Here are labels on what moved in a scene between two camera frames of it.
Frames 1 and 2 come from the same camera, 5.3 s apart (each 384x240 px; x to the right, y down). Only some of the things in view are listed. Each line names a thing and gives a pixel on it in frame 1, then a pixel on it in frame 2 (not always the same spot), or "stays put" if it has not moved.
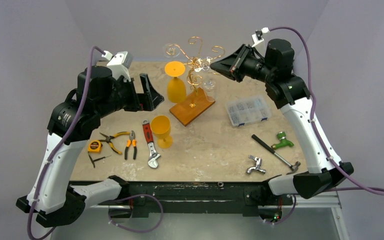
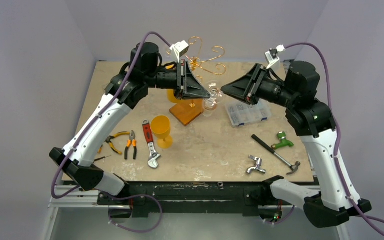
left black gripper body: [124, 95] -> [169, 79]
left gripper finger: [155, 98] -> [190, 87]
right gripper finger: [228, 64] -> [246, 86]
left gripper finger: [149, 101] -> [189, 92]
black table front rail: [137, 199] stays put
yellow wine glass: [160, 127] stays put
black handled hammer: [294, 167] stays put
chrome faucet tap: [258, 164] stays put
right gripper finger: [226, 67] -> [245, 92]
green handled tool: [281, 135] stays put
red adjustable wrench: [153, 160] stays put
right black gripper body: [240, 62] -> [255, 84]
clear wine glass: [209, 85] -> [213, 88]
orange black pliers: [132, 139] stays put
